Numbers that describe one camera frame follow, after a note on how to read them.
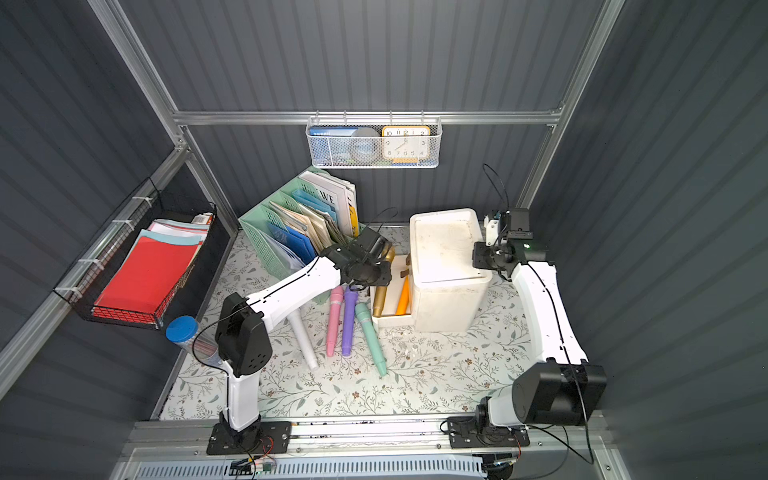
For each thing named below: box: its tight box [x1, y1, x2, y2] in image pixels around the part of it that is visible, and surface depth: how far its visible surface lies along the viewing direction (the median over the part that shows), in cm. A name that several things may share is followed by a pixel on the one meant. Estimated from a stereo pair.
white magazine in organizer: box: [299, 172, 359, 238], surface depth 100 cm
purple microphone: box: [342, 286, 359, 356], surface depth 93 cm
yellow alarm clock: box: [382, 126, 431, 164], surface depth 90 cm
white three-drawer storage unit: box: [410, 208, 493, 333], surface depth 84 cm
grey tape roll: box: [348, 127, 383, 165], surface depth 89 cm
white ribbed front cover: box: [133, 457, 488, 480], surface depth 72 cm
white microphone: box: [287, 308, 319, 371], surface depth 88 cm
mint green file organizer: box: [238, 166, 366, 306], surface depth 96 cm
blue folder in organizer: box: [267, 223, 318, 264], surface depth 91 cm
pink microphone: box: [326, 286, 344, 357], surface depth 92 cm
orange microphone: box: [395, 275, 410, 315], surface depth 96 cm
